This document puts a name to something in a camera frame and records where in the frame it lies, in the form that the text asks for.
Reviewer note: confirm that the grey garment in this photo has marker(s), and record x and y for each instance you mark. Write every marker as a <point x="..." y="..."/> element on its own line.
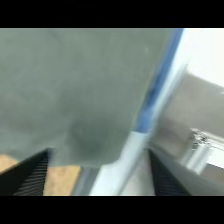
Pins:
<point x="76" y="90"/>

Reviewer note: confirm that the silver frame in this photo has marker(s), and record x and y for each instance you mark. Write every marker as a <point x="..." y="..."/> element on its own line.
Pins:
<point x="133" y="156"/>

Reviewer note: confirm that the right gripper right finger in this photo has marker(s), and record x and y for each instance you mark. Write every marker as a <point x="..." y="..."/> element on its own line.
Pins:
<point x="166" y="178"/>

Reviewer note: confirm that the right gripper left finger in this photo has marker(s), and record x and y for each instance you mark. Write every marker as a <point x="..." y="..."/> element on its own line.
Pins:
<point x="28" y="176"/>

